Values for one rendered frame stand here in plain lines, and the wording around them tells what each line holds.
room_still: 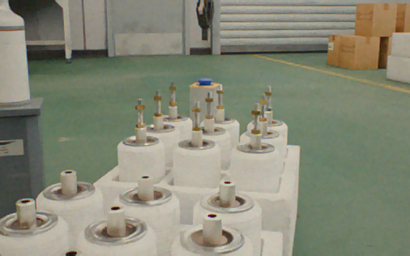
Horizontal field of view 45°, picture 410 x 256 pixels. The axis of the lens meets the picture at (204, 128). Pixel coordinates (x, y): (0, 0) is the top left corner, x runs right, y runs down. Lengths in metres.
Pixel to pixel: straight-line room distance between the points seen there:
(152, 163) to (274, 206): 0.26
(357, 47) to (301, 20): 2.03
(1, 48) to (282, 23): 5.62
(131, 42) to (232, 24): 1.27
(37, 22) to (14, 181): 5.00
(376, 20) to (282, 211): 4.05
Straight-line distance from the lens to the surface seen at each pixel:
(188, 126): 1.23
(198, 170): 0.97
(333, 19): 6.93
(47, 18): 6.17
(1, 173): 1.24
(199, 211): 0.68
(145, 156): 1.00
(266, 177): 0.95
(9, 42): 1.21
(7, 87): 1.21
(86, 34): 6.17
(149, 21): 6.22
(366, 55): 4.87
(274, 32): 6.58
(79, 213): 0.74
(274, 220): 0.94
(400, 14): 5.17
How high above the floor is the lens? 0.51
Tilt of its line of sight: 13 degrees down
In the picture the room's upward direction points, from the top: straight up
